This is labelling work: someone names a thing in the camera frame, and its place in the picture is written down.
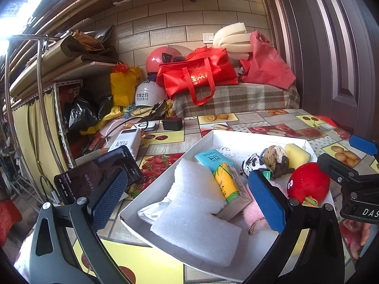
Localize red plush toy with eyes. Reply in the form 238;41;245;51
286;162;331;207

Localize yellow shopping bag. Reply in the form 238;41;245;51
110;62;143;107

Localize plain red nonwoven bag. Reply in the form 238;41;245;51
239;30;297;90

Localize yellow corn snack box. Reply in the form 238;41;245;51
220;169;254;221

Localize red tote bag with handles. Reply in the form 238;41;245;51
156;47;239;107

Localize black cable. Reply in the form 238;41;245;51
118;101;169;126

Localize yellow printed tissue packet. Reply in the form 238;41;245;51
213;166;250;205

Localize chrome clothes rail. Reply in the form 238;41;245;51
4;34;75;208

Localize pink fluffy pompom keychain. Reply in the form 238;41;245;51
242;183;290;235

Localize black smartphone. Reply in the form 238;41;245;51
54;146;143;206

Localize braided rope knot toy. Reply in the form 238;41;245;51
260;145;295;180

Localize white helmet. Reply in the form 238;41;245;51
134;80;168;109

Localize brown metal door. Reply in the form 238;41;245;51
260;0;379;143

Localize grey phone cable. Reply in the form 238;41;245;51
38;175;60;203

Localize yellow curtain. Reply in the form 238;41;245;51
11;85;69;178

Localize red stool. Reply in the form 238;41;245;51
0;199;23;244

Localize white power bank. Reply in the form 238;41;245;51
107;127;141;160

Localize black charger box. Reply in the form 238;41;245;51
162;117;184;131

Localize person's right hand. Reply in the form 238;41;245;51
360;222;373;247

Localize wooden boards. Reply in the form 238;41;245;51
8;41;119;99

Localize yellow sponge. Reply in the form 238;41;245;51
284;143;311;169

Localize yellow crumpled cloth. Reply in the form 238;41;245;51
79;105;134;135

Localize white cable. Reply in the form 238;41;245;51
102;121;125;145

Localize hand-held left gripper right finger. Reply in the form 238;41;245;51
244;169;346;284

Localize pink helmet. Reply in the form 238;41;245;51
145;46;186;75

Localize white foam block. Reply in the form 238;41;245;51
173;157;221;214
150;204;242;268

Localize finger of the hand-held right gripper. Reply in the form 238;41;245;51
349;135;379;156
317;153;379;184

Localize teal tissue packet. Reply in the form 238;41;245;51
194;149;229;174

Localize black plastic bag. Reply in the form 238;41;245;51
63;94;115;131

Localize cow print plush toy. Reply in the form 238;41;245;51
240;153;269;180

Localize plaid blanket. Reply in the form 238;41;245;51
172;82;301;118

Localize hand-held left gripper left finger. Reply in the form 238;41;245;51
30;168;129;284

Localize white plastic bag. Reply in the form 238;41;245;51
137;198;176;226

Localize white charger pad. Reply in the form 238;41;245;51
134;121;159;131

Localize white cardboard box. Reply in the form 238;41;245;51
118;129;336;276

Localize white foam roll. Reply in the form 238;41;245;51
212;22;256;62

